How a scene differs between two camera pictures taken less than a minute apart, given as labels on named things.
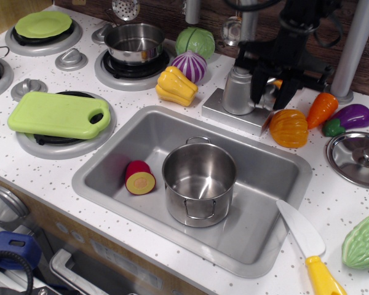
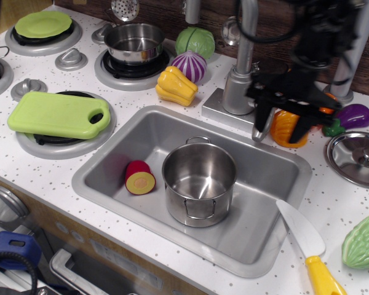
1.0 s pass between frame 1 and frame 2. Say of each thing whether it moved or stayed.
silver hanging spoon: stayed
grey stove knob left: stayed
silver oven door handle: stayed
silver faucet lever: moved
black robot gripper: moved
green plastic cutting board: stayed
